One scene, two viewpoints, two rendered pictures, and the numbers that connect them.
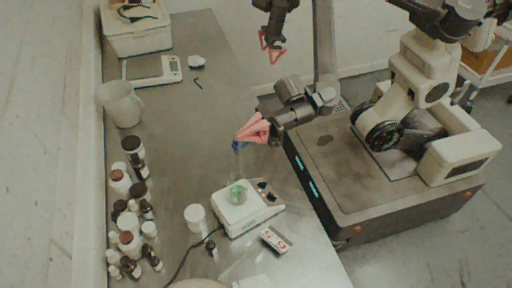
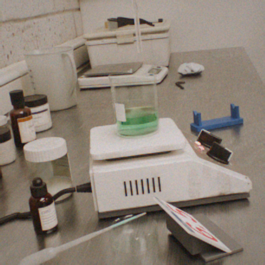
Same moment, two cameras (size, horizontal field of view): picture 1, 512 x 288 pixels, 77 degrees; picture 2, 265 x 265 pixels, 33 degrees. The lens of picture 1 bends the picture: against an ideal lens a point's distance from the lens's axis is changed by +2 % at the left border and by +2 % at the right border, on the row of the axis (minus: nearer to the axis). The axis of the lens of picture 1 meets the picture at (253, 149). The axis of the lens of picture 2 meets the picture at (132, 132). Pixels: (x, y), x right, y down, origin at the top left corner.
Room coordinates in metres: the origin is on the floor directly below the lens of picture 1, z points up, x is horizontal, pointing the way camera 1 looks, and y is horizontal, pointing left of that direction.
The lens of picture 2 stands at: (0.00, -0.23, 1.02)
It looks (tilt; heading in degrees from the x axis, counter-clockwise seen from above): 17 degrees down; 29
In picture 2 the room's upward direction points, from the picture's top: 7 degrees counter-clockwise
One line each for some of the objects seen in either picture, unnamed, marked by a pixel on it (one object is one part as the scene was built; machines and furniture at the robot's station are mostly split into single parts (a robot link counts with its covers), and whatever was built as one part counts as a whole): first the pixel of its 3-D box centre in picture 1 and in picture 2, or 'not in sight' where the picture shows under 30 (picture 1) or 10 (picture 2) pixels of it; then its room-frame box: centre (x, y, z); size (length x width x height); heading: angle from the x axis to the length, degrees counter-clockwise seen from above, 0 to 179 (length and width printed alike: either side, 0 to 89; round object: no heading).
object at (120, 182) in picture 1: (121, 183); not in sight; (0.58, 0.42, 0.80); 0.06 x 0.06 x 0.11
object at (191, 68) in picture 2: (196, 60); (190, 68); (1.33, 0.27, 0.77); 0.08 x 0.08 x 0.04; 14
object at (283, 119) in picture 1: (278, 121); not in sight; (0.57, -0.06, 1.10); 0.10 x 0.07 x 0.07; 27
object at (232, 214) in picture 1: (237, 200); (134, 136); (0.50, 0.05, 0.83); 0.12 x 0.12 x 0.01; 32
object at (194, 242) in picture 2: (275, 238); (196, 222); (0.41, -0.07, 0.77); 0.09 x 0.06 x 0.04; 47
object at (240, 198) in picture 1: (237, 189); (135, 103); (0.51, 0.05, 0.88); 0.07 x 0.06 x 0.08; 25
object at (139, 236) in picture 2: (254, 249); (133, 235); (0.38, 0.00, 0.76); 0.06 x 0.06 x 0.02
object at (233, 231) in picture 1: (245, 204); (157, 164); (0.52, 0.03, 0.79); 0.22 x 0.13 x 0.08; 122
